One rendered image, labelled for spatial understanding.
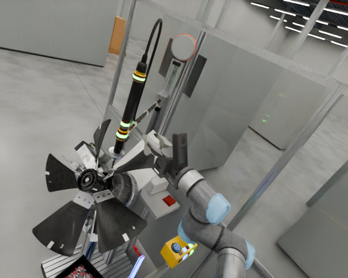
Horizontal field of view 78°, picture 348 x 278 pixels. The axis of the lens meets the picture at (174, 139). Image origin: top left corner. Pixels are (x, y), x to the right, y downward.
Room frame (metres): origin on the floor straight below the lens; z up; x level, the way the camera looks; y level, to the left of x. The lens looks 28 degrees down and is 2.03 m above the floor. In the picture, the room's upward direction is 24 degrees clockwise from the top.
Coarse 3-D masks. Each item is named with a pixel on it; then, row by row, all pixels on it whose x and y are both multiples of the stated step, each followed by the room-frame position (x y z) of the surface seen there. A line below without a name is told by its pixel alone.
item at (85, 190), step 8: (88, 168) 0.81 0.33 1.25; (80, 176) 0.78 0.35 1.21; (88, 176) 0.78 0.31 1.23; (96, 176) 0.77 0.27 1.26; (104, 176) 0.83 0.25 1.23; (80, 184) 0.75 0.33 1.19; (88, 184) 0.74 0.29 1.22; (96, 184) 0.75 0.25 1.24; (104, 184) 0.79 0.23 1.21; (112, 184) 0.83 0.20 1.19; (88, 192) 0.73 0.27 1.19; (96, 192) 0.75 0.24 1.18
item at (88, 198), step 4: (80, 192) 0.75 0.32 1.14; (76, 196) 0.73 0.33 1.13; (80, 196) 0.74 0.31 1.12; (84, 196) 0.74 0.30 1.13; (88, 196) 0.76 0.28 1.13; (92, 196) 0.76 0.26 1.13; (76, 200) 0.72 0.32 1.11; (80, 200) 0.73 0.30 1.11; (88, 200) 0.75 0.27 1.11; (92, 200) 0.76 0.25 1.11; (80, 204) 0.72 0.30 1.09; (84, 204) 0.73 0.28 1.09; (88, 204) 0.74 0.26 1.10
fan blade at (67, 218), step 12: (72, 204) 0.70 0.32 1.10; (60, 216) 0.65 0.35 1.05; (72, 216) 0.67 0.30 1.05; (84, 216) 0.70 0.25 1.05; (36, 228) 0.59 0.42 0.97; (48, 228) 0.61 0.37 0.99; (60, 228) 0.62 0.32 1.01; (72, 228) 0.64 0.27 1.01; (48, 240) 0.58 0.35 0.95; (60, 240) 0.59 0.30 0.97; (72, 240) 0.61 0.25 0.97; (60, 252) 0.56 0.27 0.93; (72, 252) 0.58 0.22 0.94
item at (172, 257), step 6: (174, 240) 0.76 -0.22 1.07; (180, 240) 0.78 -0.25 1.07; (168, 246) 0.72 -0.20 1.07; (180, 246) 0.75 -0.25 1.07; (162, 252) 0.72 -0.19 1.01; (168, 252) 0.71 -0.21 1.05; (174, 252) 0.70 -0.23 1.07; (186, 252) 0.73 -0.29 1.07; (168, 258) 0.70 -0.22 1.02; (174, 258) 0.68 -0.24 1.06; (180, 258) 0.69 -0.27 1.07; (168, 264) 0.69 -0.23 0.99; (174, 264) 0.67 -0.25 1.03
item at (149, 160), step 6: (138, 156) 0.91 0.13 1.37; (144, 156) 0.87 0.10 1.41; (150, 156) 0.86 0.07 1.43; (132, 162) 0.85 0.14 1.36; (138, 162) 0.83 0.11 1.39; (144, 162) 0.82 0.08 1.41; (150, 162) 0.81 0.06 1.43; (120, 168) 0.83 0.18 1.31; (126, 168) 0.81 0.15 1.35; (132, 168) 0.80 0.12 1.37; (138, 168) 0.79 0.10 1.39; (144, 168) 0.78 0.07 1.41
